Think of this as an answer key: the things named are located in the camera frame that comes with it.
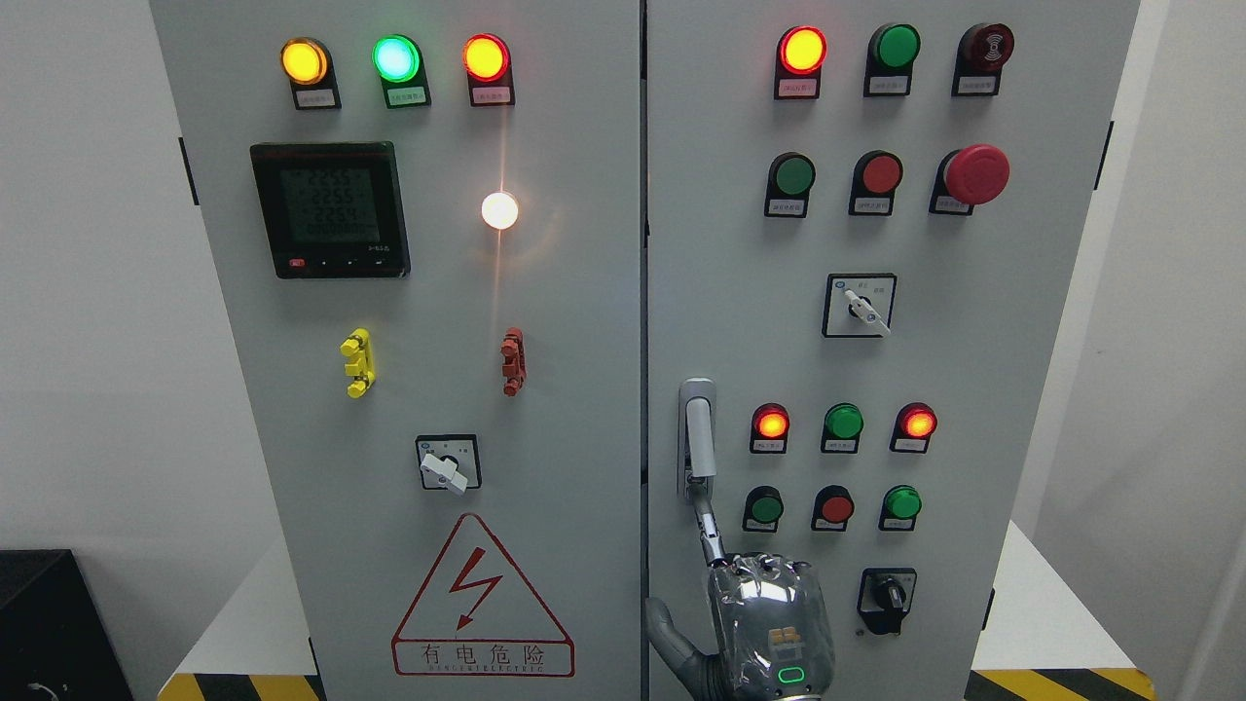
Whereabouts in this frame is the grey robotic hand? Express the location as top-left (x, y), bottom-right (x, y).
top-left (644, 484), bottom-right (835, 700)

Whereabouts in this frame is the silver cabinet door handle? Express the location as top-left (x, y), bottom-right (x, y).
top-left (677, 377), bottom-right (716, 504)

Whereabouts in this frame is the grey right cabinet door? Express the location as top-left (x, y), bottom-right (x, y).
top-left (645, 1), bottom-right (1139, 700)

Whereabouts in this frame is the grey cabinet door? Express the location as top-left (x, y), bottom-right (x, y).
top-left (151, 1), bottom-right (648, 700)
top-left (645, 1), bottom-right (1139, 700)

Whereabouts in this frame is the grey left cabinet door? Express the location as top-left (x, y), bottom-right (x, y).
top-left (151, 1), bottom-right (648, 700)

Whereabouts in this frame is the green button bottom row left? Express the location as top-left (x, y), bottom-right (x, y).
top-left (743, 486), bottom-right (785, 534)

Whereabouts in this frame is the red button bottom row middle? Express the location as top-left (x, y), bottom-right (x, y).
top-left (810, 486), bottom-right (855, 533)

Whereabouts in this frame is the green button bottom row right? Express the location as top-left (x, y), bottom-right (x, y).
top-left (877, 486), bottom-right (923, 532)

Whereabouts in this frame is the red lit indicator lower left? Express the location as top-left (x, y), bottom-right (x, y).
top-left (749, 402), bottom-right (790, 454)

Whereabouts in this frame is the red lit indicator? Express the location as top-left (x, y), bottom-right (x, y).
top-left (749, 402), bottom-right (790, 454)
top-left (890, 402), bottom-right (937, 454)

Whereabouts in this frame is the green indicator lower middle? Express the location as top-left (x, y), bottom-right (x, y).
top-left (822, 402), bottom-right (863, 454)

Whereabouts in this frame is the red lit indicator lower right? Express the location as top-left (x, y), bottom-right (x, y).
top-left (890, 402), bottom-right (937, 454)

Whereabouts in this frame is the red electric hazard warning sign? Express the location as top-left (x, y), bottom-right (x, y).
top-left (391, 513), bottom-right (574, 679)

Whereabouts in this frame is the red terminal connector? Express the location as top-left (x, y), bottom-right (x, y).
top-left (498, 325), bottom-right (527, 396)

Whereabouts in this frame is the green push button second row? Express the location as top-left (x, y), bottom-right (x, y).
top-left (764, 152), bottom-right (816, 218)

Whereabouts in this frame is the red push button second row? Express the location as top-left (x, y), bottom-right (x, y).
top-left (847, 149), bottom-right (903, 215)

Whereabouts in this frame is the red emergency stop button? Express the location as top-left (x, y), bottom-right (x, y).
top-left (930, 143), bottom-right (1011, 215)

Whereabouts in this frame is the white glowing indicator light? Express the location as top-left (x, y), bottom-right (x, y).
top-left (481, 191), bottom-right (518, 232)

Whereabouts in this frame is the yellow terminal connector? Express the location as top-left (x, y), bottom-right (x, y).
top-left (340, 327), bottom-right (378, 398)

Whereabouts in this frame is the red indicator light top right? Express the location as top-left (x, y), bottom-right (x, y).
top-left (773, 25), bottom-right (829, 100)

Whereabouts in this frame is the red indicator light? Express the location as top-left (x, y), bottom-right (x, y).
top-left (773, 25), bottom-right (829, 100)
top-left (462, 34), bottom-right (515, 107)

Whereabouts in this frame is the green button top right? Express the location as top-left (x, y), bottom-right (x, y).
top-left (862, 22), bottom-right (921, 97)

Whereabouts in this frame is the black digital power meter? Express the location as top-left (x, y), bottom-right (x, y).
top-left (250, 141), bottom-right (410, 279)

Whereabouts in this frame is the dark red buzzer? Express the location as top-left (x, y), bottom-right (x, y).
top-left (951, 22), bottom-right (1015, 97)

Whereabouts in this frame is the red indicator light top left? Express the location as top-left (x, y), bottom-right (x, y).
top-left (462, 34), bottom-right (515, 107)

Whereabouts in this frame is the green indicator light top left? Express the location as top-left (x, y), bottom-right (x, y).
top-left (371, 34), bottom-right (431, 108)

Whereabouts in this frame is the black box lower left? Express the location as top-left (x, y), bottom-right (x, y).
top-left (1, 549), bottom-right (132, 700)

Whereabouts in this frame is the yellow indicator light top left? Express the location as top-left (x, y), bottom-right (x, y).
top-left (280, 36), bottom-right (340, 110)

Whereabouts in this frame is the black-knob selector switch bottom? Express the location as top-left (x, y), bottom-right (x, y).
top-left (856, 568), bottom-right (917, 636)

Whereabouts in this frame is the right door upper rotary switch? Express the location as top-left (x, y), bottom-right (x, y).
top-left (824, 274), bottom-right (898, 337)

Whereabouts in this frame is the door rotary switch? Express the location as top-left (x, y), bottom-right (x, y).
top-left (824, 274), bottom-right (898, 337)
top-left (415, 433), bottom-right (482, 496)

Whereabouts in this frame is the left door rotary switch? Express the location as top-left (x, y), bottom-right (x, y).
top-left (415, 433), bottom-right (482, 496)

